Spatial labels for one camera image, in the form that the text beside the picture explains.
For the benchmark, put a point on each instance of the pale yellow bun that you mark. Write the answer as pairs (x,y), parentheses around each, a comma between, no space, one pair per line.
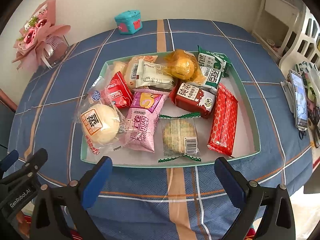
(119,66)

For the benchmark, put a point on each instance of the white bun clear wrapper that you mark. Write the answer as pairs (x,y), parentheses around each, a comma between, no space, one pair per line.
(103,125)

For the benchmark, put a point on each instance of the smartphone on stand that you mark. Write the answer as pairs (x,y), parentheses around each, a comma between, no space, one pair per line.
(299,101)

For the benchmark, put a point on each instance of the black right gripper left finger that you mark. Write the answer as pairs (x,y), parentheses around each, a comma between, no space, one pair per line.
(48,221)

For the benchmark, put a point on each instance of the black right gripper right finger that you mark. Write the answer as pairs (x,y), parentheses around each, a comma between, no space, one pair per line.
(248,196)

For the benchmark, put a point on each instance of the round cookie green-edged wrapper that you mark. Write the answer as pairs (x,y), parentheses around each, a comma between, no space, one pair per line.
(179,137)

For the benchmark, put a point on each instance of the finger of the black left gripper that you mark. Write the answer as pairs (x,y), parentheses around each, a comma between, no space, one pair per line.
(9,160)
(31,166)

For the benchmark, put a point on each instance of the clear acrylic bouquet box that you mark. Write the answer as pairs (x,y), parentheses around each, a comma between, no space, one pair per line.
(55,49)

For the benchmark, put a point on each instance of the pink rose bouquet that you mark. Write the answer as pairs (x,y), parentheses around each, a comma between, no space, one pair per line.
(30,46)

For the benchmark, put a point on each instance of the cream white snack pack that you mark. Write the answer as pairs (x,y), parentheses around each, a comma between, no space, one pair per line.
(151,74)

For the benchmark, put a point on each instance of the red heart snack pack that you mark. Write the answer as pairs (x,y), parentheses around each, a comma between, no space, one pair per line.
(118,92)

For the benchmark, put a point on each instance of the dark red biscuit pack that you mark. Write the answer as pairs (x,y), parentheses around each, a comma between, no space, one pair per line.
(193,99)

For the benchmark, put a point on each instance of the blue plaid tablecloth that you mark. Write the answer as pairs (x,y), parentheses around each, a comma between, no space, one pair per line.
(156,203)

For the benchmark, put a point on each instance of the white shelf unit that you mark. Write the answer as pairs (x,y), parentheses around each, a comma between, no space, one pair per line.
(289,34)

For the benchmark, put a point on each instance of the orange cake wrapper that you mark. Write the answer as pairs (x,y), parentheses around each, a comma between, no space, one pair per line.
(184,66)

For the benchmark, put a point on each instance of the pink swiss roll pack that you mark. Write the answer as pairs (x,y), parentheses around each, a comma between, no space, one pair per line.
(142,119)

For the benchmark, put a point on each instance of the tan red-printed snack pack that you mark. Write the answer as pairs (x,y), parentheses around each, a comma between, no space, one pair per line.
(132,66)

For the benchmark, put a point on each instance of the red gold-patterned snack bar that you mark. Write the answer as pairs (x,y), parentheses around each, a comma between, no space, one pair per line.
(222,134)

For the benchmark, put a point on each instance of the teal toy box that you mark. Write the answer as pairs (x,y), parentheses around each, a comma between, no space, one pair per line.
(129,22)

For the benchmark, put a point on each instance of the teal-rimmed white tray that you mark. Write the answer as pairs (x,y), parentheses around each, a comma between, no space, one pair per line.
(246,144)

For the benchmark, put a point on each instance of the green biscuit pack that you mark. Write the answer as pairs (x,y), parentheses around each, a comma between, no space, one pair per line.
(214,67)

